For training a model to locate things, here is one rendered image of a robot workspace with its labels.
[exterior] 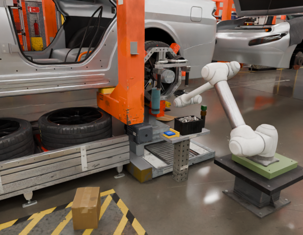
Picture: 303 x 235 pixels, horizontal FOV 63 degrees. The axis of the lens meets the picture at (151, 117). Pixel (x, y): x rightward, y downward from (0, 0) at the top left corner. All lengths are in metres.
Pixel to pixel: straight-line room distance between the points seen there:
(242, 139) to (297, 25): 3.30
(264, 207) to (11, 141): 1.94
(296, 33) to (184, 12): 2.41
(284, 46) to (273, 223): 3.26
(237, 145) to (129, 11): 1.21
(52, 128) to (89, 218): 0.81
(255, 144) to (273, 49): 3.01
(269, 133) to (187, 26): 1.56
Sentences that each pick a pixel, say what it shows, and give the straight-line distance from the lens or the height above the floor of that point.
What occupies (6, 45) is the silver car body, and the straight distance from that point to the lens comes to 2.25.
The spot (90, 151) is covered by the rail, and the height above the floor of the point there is 0.33.
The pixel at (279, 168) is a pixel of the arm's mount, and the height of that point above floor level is 0.35.
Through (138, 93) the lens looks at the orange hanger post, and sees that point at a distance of 2.03.
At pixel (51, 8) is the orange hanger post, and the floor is 1.62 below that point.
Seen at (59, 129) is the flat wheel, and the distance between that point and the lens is 2.16.
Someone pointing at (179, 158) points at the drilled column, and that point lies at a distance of 2.16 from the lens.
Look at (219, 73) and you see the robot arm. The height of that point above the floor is 0.97.
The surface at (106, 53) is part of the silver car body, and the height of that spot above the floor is 1.06.
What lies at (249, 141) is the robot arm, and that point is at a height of 0.56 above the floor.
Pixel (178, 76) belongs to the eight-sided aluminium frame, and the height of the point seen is 0.81.
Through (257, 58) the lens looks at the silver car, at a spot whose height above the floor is 0.89.
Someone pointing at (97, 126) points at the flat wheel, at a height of 0.49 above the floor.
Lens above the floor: 1.23
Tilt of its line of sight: 18 degrees down
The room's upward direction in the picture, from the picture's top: 1 degrees clockwise
